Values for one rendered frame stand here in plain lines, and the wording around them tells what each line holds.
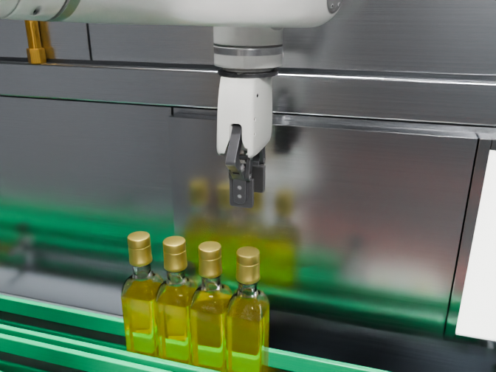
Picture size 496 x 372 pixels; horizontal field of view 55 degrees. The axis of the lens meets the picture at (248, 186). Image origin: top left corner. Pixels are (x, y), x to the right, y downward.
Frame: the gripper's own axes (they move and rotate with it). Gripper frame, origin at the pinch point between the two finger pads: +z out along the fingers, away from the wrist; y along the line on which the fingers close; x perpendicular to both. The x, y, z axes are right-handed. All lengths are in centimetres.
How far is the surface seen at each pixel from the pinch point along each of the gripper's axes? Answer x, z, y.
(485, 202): 31.8, 3.6, -12.6
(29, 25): -42.2, -19.5, -12.5
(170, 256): -11.5, 11.8, 1.7
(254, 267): 1.3, 11.8, 1.1
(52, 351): -31.6, 30.3, 6.4
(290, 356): 6.1, 30.0, -3.4
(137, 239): -16.9, 10.0, 1.3
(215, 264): -4.6, 12.3, 1.2
